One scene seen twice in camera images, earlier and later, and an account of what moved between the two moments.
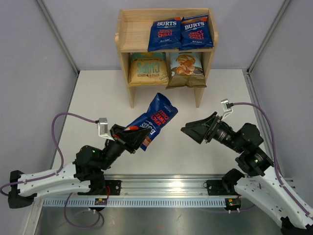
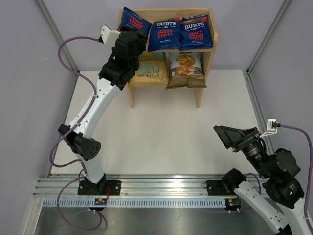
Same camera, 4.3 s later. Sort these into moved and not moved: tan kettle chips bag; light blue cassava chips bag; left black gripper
Moved: left black gripper
Not moved: tan kettle chips bag; light blue cassava chips bag
